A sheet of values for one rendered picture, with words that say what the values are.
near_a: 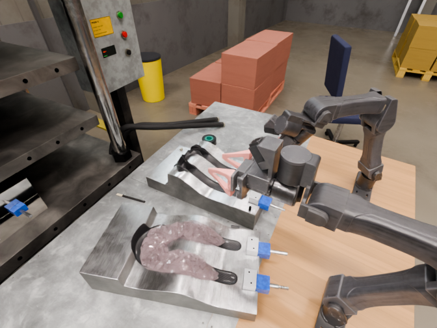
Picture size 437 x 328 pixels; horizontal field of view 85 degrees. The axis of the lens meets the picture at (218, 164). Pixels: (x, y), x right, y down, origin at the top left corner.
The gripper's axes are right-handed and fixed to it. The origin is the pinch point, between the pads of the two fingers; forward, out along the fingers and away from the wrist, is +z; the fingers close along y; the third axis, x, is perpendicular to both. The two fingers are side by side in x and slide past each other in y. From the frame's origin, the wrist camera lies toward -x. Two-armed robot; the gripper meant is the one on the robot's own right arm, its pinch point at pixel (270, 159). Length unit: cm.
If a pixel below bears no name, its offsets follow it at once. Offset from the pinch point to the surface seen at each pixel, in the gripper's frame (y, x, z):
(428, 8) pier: -813, 152, -45
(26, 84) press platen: 30, -81, 18
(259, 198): 11.6, 5.6, 7.9
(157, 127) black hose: -10, -50, 39
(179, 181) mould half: 17.9, -21.4, 23.1
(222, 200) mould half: 16.5, -4.2, 16.6
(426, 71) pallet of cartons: -451, 159, 6
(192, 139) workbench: -22, -33, 43
